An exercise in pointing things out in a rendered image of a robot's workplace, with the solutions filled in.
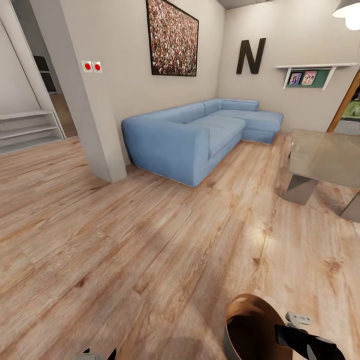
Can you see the sofa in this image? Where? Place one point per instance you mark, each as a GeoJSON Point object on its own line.
{"type": "Point", "coordinates": [185, 143]}

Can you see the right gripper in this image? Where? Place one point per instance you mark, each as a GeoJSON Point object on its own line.
{"type": "Point", "coordinates": [287, 336]}

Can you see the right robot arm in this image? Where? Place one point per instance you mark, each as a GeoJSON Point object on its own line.
{"type": "Point", "coordinates": [309, 346]}

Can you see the shelf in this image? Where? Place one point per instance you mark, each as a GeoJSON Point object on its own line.
{"type": "Point", "coordinates": [325, 72]}

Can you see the coffee table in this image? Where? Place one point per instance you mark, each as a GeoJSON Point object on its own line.
{"type": "Point", "coordinates": [324, 156]}

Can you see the electric switch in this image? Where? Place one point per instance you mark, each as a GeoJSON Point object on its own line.
{"type": "Point", "coordinates": [87, 66]}
{"type": "Point", "coordinates": [96, 67]}

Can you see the trash can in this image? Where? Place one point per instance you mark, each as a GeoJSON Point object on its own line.
{"type": "Point", "coordinates": [249, 330]}

